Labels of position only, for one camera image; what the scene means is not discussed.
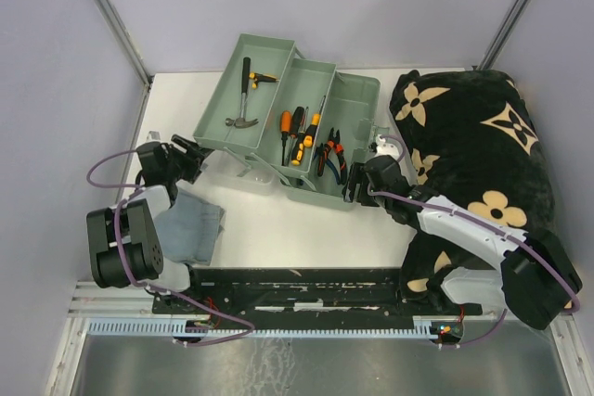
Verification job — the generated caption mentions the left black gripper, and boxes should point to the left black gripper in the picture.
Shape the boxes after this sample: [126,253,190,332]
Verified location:
[164,134,215,184]

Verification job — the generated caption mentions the orange black pliers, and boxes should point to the orange black pliers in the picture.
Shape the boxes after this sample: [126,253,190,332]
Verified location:
[319,128,347,184]

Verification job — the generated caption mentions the blue handled pliers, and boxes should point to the blue handled pliers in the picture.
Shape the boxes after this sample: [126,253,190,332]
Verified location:
[314,144,344,185]

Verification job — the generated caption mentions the black handled claw hammer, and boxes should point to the black handled claw hammer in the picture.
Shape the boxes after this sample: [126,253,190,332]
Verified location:
[225,57,258,129]

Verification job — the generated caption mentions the small yellow black screwdriver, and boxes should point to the small yellow black screwdriver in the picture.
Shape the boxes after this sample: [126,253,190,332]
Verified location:
[291,107,309,166]

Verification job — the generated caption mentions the green plastic tool box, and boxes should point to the green plastic tool box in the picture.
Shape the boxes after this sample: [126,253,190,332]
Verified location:
[193,33,384,211]

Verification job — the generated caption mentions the orange black nut driver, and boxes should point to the orange black nut driver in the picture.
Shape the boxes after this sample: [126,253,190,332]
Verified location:
[286,106,306,163]

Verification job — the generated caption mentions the orange handled screwdriver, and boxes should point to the orange handled screwdriver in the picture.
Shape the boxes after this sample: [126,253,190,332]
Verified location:
[279,110,291,166]

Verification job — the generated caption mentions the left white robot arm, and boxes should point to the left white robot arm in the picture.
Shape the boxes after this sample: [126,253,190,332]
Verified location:
[85,134,213,313]

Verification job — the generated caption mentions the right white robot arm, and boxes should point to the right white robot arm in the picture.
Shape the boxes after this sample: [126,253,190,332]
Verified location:
[343,155,582,330]

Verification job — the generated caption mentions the folded blue denim cloth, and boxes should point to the folded blue denim cloth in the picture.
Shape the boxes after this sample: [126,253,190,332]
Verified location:
[154,190,226,266]

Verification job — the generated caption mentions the black floral blanket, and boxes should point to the black floral blanket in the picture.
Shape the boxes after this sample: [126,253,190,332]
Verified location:
[388,69,578,313]

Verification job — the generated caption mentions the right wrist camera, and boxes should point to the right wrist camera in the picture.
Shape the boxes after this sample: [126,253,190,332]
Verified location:
[370,134,407,163]

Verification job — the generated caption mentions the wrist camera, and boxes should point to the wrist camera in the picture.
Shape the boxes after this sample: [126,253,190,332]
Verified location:
[370,134,407,163]
[146,131,162,143]

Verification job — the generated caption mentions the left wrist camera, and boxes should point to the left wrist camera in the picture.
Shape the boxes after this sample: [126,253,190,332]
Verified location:
[146,131,162,143]

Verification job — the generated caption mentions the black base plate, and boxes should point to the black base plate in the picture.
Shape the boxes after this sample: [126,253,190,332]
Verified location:
[151,267,484,327]

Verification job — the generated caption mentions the left aluminium frame post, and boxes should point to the left aluminium frame post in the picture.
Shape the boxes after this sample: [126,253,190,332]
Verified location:
[94,0,152,86]

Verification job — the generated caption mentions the aluminium frame post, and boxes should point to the aluminium frame post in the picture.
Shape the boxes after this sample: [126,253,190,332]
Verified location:
[94,0,152,86]
[472,0,531,70]

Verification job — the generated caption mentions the right aluminium frame post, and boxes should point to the right aluminium frame post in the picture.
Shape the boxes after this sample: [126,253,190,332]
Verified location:
[472,0,531,70]

